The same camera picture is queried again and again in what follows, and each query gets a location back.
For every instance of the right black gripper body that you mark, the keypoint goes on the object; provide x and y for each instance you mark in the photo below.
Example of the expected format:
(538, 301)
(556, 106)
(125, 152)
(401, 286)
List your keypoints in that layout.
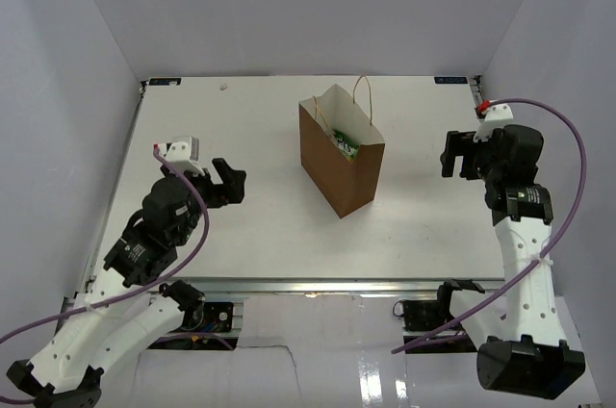
(476, 165)

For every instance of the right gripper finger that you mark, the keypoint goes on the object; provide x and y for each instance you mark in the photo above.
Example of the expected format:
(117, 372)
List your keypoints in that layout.
(460, 143)
(448, 161)

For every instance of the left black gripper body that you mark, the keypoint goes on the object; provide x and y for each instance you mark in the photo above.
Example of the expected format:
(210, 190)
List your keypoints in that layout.
(211, 192)

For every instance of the green snack packet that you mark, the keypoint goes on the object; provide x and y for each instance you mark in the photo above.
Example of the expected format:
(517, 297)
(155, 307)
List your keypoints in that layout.
(348, 147)

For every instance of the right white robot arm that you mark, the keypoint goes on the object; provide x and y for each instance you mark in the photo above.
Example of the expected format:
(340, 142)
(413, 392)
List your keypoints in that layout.
(522, 350)

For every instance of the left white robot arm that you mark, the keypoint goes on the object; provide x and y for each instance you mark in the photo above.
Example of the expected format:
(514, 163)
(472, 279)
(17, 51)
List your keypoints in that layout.
(131, 303)

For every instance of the brown paper bag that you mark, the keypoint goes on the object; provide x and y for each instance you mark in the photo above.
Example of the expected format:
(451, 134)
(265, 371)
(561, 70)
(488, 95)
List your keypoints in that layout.
(346, 186)

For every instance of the blue label right corner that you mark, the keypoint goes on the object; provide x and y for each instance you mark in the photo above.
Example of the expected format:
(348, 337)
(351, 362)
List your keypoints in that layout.
(450, 80)

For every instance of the blue label corner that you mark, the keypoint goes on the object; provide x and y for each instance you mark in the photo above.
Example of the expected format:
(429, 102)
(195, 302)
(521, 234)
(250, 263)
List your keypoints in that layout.
(450, 80)
(174, 81)

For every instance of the blue label left corner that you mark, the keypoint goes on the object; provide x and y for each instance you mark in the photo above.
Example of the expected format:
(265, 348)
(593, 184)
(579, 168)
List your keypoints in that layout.
(174, 81)

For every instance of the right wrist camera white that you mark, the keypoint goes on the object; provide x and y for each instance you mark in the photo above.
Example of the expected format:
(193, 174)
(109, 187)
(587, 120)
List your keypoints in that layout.
(491, 117)

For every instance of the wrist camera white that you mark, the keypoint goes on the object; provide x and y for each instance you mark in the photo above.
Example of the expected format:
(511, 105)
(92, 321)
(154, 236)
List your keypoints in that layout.
(491, 117)
(182, 153)

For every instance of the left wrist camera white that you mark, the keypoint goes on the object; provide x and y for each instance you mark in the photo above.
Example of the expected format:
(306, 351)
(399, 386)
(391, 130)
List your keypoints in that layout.
(182, 153)

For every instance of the aluminium front rail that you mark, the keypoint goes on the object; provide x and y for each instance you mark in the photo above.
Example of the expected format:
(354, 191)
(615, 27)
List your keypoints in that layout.
(314, 285)

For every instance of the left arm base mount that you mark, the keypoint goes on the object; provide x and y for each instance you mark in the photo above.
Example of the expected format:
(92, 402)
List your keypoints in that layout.
(213, 317)

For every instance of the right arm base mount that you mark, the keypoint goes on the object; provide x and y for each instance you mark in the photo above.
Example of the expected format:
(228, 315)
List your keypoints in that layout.
(420, 315)

